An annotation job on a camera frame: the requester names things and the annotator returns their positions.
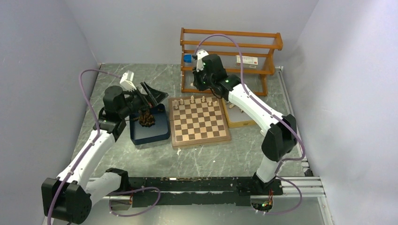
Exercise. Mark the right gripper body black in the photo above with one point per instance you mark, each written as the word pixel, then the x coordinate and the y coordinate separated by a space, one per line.
pixel 203 82

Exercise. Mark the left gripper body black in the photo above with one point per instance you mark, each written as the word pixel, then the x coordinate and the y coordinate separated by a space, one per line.
pixel 136 100

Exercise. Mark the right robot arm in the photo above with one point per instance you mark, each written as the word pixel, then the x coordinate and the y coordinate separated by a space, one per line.
pixel 279 130

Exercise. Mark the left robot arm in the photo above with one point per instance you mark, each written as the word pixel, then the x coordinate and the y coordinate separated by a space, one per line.
pixel 70 196

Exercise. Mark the pile of brown chess pieces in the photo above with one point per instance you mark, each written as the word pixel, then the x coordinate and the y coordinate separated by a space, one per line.
pixel 146 119

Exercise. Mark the blue box on shelf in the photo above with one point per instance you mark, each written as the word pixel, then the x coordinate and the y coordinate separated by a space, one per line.
pixel 187 58

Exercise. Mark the dark blue tray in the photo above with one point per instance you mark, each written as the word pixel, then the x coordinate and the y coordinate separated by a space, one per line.
pixel 158 132

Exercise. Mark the white red box on shelf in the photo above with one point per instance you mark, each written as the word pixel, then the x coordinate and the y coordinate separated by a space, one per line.
pixel 248 61

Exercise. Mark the orange wooden shelf rack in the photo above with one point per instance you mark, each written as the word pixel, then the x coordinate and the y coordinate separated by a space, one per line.
pixel 227 44

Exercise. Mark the wooden chessboard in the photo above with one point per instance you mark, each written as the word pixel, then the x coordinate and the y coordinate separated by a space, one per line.
pixel 197 124

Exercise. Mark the white flat device on table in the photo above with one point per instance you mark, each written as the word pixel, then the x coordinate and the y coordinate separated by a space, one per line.
pixel 262 130

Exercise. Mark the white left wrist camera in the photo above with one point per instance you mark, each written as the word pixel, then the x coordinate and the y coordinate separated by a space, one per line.
pixel 126 81

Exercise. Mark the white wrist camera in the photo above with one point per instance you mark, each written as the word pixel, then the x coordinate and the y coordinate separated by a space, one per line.
pixel 126 81
pixel 199 58

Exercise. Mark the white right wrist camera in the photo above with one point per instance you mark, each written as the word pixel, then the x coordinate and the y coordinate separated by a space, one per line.
pixel 199 58

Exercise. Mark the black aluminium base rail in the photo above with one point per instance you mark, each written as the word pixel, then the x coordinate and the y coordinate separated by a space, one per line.
pixel 199 190

